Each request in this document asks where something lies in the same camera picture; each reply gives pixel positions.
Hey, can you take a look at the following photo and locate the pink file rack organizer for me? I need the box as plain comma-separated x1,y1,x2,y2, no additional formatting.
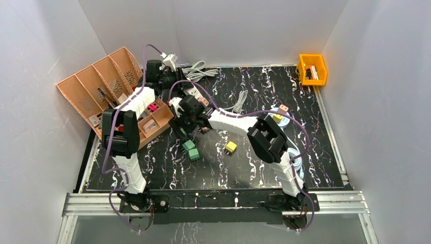
56,47,142,136

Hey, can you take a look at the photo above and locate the grey cable of black strip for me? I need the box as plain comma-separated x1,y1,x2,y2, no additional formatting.
181,60,220,83

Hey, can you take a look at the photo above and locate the green plug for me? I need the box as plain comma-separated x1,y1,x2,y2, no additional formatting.
180,128,189,141

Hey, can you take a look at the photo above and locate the pink stapler in tray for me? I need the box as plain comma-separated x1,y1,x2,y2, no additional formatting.
142,119,157,133

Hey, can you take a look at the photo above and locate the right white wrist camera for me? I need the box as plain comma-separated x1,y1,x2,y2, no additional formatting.
168,97,184,117

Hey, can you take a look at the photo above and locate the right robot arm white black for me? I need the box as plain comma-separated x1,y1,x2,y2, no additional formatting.
168,95,306,210

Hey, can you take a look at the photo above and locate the green plug adapter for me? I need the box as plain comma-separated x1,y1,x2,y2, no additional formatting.
182,140,196,152
188,148,200,161

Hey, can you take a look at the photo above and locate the coiled light blue cable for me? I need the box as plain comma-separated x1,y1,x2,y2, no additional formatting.
288,144,305,179

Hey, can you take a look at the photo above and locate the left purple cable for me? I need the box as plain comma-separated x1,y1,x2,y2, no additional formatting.
101,44,166,233

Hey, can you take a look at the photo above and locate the magenta item in tray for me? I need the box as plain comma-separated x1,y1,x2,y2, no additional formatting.
147,104,159,113

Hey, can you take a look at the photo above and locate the yellow plug on round socket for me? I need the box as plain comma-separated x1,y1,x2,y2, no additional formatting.
272,113,284,124

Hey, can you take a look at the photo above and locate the pink plug on round socket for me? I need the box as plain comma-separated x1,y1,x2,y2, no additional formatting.
278,104,289,113

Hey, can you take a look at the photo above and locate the orange storage bin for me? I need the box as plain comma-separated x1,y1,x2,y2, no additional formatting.
296,54,328,86

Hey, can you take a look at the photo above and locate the white power strip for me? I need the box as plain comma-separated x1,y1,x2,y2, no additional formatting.
183,85,203,100

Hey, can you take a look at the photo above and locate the round blue socket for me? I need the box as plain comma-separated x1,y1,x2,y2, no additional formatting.
269,108,290,129

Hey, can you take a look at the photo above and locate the grey cable bundle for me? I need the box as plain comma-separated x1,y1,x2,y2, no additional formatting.
222,90,249,114

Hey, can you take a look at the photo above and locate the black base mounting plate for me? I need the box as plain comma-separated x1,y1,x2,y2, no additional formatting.
116,188,320,230

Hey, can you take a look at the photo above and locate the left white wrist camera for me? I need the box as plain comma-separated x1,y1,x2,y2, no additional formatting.
161,52,178,71

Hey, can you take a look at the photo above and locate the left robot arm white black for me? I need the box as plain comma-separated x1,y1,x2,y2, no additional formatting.
101,59,185,211

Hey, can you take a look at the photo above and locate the pink plug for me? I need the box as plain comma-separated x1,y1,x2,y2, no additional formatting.
198,97,209,107
278,104,289,113

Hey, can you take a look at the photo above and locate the yellow plug adapter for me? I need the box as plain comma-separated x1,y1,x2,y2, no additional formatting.
225,141,237,155

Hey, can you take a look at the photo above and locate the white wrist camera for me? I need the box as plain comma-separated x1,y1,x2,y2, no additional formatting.
161,52,178,71
168,97,184,117

